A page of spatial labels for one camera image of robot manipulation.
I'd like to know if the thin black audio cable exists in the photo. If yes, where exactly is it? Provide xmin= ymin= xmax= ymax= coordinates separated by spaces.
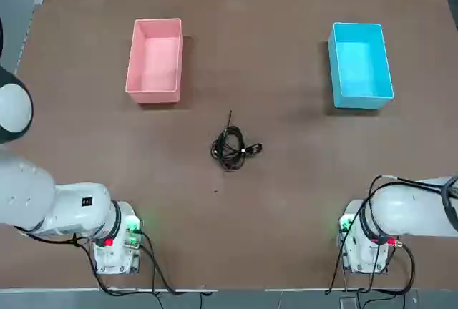
xmin=210 ymin=109 xmax=248 ymax=172

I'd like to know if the pink plastic box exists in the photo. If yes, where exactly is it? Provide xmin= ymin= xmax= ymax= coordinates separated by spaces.
xmin=125 ymin=18 xmax=184 ymax=104

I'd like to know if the blue plastic box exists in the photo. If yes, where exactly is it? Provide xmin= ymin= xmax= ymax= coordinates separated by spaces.
xmin=328 ymin=21 xmax=395 ymax=109

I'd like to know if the black left base cable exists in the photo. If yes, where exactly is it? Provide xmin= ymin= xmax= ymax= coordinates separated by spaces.
xmin=137 ymin=230 xmax=180 ymax=295

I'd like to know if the black base cable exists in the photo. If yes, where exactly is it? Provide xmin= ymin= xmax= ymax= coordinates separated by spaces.
xmin=388 ymin=239 xmax=416 ymax=295
xmin=137 ymin=230 xmax=180 ymax=295

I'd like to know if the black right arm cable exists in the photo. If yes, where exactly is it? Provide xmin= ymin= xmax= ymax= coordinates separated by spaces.
xmin=368 ymin=175 xmax=458 ymax=242

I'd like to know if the black right base cable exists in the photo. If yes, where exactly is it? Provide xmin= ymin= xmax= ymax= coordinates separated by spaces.
xmin=388 ymin=239 xmax=416 ymax=295

